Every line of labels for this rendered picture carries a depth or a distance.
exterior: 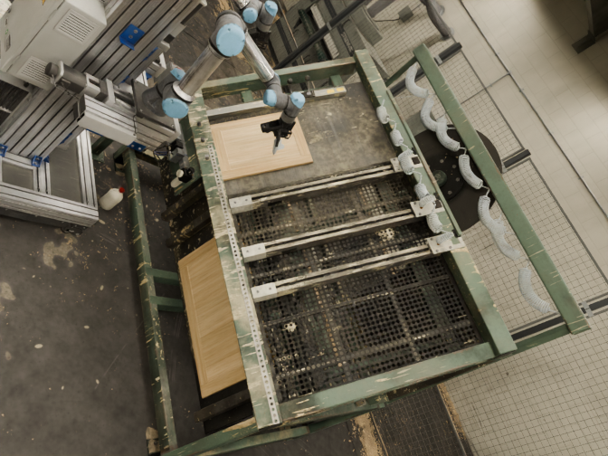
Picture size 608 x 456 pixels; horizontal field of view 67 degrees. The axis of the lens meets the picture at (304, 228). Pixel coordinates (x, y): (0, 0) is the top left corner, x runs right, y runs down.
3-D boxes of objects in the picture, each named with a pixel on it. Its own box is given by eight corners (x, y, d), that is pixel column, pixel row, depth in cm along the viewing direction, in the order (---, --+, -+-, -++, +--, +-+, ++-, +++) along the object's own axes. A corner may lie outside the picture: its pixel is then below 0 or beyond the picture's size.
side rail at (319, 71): (201, 94, 318) (199, 81, 309) (350, 68, 337) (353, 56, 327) (203, 99, 316) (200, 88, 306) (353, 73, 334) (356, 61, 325)
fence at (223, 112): (206, 114, 302) (205, 110, 298) (343, 90, 318) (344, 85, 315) (208, 120, 299) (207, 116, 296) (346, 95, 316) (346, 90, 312)
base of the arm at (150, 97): (144, 109, 221) (156, 96, 216) (139, 86, 227) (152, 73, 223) (168, 121, 233) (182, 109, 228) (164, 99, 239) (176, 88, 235)
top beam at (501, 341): (351, 61, 332) (354, 50, 323) (365, 59, 334) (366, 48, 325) (491, 359, 233) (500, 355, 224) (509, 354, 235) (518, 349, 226)
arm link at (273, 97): (261, 93, 228) (280, 99, 232) (262, 108, 221) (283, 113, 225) (266, 80, 222) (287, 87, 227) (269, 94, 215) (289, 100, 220)
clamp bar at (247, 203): (229, 203, 270) (224, 179, 249) (413, 163, 290) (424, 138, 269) (232, 217, 266) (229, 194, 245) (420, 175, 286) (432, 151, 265)
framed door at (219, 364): (180, 261, 307) (177, 261, 306) (239, 223, 284) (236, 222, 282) (204, 398, 267) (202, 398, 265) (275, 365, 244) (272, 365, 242)
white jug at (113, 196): (97, 196, 311) (115, 181, 302) (110, 200, 319) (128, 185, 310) (99, 208, 306) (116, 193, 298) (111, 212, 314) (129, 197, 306)
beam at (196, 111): (184, 97, 316) (181, 84, 307) (201, 93, 318) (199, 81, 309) (258, 432, 217) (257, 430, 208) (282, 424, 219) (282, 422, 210)
